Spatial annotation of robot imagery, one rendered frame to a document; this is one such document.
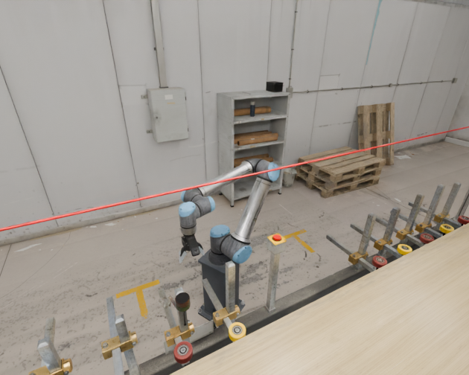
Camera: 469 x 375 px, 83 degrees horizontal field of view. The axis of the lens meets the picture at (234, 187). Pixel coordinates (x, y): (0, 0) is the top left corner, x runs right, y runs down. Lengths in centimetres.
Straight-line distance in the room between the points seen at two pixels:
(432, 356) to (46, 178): 366
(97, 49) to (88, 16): 29
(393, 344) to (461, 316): 43
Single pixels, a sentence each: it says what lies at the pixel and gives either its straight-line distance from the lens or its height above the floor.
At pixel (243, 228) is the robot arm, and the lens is 186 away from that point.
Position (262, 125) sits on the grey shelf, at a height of 103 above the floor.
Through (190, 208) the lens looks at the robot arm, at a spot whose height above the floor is 131.
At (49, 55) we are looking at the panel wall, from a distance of 345.
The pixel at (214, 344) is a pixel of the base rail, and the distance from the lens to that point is 160.
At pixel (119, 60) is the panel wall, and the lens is 346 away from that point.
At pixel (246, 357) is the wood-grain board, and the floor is 90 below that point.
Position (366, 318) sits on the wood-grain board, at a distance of 157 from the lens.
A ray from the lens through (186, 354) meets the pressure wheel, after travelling 134.
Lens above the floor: 205
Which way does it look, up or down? 27 degrees down
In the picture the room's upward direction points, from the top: straight up
